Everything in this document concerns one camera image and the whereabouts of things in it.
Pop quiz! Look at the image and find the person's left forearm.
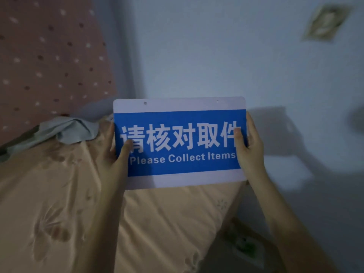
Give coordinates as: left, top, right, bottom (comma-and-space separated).
72, 183, 126, 273

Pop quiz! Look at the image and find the blue and white sign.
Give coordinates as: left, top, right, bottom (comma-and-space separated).
113, 96, 248, 190

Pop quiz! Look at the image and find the grey crumpled cloth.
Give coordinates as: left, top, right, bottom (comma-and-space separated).
6, 116, 100, 157

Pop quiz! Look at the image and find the person's right forearm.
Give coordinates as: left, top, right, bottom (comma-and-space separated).
249, 170, 340, 273

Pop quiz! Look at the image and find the pink dotted curtain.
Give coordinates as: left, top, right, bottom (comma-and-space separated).
0, 0, 118, 145

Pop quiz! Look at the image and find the wall socket plate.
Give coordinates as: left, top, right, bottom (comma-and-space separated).
302, 4, 353, 41

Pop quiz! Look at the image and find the person's right hand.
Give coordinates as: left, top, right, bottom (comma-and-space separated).
233, 111, 268, 184

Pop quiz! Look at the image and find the person's left hand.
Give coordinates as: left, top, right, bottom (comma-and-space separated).
98, 121, 133, 188

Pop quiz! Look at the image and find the peach floral bedsheet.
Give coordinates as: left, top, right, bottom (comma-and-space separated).
0, 115, 248, 273

